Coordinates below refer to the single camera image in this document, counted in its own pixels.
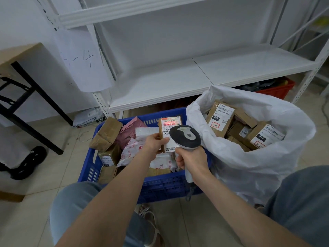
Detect person's left hand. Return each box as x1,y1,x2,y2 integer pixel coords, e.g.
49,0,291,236
143,132,171,162

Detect person's right hand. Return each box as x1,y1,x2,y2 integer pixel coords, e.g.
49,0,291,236
175,146,211,186

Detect white red-print mailer bag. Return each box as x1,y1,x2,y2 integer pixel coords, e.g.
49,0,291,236
117,137,178,173

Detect small brown box orange-edged label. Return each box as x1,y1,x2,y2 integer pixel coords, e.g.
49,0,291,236
158,116,183,153

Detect grey handheld barcode scanner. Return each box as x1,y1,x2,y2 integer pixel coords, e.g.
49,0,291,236
169,125,202,183

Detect pink mailer bag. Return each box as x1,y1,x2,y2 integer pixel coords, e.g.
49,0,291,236
114,116,148,150

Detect blue plastic crate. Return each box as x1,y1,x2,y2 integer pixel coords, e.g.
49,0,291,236
78,107,214,204

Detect pile of parcels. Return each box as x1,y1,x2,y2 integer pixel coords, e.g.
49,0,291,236
88,117,178,184

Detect white woven sack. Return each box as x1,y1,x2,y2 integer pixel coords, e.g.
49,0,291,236
185,85,317,206

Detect brown box red-outlined sticker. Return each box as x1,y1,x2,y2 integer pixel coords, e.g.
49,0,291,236
246,121,286,150

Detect person's right forearm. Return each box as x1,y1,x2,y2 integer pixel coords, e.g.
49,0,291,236
193,172,312,247

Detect person's left forearm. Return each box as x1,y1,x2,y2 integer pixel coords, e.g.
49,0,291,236
55,149,155,247

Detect grey plastic mailer bag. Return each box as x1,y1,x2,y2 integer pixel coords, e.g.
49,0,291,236
73,108,103,128

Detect person's left leg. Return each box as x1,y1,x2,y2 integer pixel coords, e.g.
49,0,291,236
49,182,155,247

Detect white metal shelf rack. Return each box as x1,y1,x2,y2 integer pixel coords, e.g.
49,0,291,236
279,5,329,97
35,0,329,119

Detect white paper sign sheet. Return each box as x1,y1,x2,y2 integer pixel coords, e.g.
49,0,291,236
55,28,113,93

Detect red plastic crate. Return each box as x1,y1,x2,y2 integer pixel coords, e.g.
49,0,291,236
254,77,296,100

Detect wooden chair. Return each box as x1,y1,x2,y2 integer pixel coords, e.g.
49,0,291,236
0,191,25,203

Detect wooden folding table black legs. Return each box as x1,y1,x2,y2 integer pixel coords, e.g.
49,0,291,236
0,43,74,155

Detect black scanner cable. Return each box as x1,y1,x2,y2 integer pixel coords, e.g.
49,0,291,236
185,182,196,202

